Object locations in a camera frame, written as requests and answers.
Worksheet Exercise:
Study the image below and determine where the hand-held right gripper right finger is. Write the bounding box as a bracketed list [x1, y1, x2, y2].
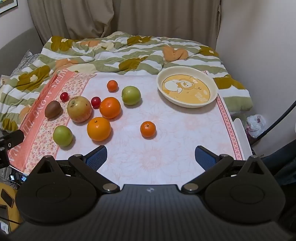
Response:
[181, 146, 270, 194]

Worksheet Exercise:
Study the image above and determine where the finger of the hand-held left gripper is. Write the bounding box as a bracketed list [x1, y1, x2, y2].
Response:
[0, 130, 25, 149]

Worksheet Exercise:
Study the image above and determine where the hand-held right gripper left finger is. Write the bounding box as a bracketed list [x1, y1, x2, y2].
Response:
[30, 146, 121, 194]

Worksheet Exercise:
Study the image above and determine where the green apple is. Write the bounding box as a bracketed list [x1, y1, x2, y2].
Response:
[121, 86, 142, 106]
[53, 125, 74, 147]

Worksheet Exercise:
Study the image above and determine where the brown kiwi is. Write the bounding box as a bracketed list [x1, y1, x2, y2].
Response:
[45, 100, 63, 118]

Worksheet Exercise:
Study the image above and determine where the yellow-red apple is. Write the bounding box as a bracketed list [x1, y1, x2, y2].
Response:
[67, 96, 92, 123]

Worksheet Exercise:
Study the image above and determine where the orange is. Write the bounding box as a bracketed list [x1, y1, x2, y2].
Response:
[87, 117, 112, 142]
[99, 97, 122, 119]

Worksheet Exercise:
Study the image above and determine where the tangerine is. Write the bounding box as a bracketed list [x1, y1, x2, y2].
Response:
[140, 121, 156, 138]
[107, 80, 119, 92]

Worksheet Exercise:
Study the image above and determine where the cream plate with yellow print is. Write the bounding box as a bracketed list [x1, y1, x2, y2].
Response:
[157, 66, 218, 108]

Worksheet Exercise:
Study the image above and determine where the black smartphone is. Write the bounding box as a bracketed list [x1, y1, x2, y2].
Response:
[0, 188, 15, 208]

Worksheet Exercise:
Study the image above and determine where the pink floral tablecloth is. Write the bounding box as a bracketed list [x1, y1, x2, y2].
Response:
[7, 70, 245, 176]

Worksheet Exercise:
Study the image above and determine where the yellow wooden object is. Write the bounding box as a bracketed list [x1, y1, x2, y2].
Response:
[0, 182, 22, 232]

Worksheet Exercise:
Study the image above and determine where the white plastic bag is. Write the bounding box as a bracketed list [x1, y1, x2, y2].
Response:
[246, 114, 267, 139]

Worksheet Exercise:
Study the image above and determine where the dark blue cloth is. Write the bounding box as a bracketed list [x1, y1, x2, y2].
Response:
[261, 137, 296, 186]

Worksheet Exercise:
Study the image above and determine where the grey patterned pillow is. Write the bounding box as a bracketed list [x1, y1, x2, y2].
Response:
[14, 50, 41, 70]

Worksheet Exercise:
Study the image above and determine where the green striped floral blanket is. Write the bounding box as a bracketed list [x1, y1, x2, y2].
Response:
[0, 31, 252, 131]

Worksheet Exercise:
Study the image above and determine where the beige curtain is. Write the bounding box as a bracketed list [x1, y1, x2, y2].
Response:
[26, 0, 222, 45]

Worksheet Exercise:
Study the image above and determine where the white table frame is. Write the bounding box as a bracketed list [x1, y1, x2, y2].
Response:
[232, 118, 252, 160]

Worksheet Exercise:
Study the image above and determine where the black cable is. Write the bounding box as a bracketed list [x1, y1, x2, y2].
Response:
[251, 100, 296, 151]

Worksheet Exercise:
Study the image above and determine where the framed wall picture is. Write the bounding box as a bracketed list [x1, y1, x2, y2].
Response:
[0, 0, 18, 15]

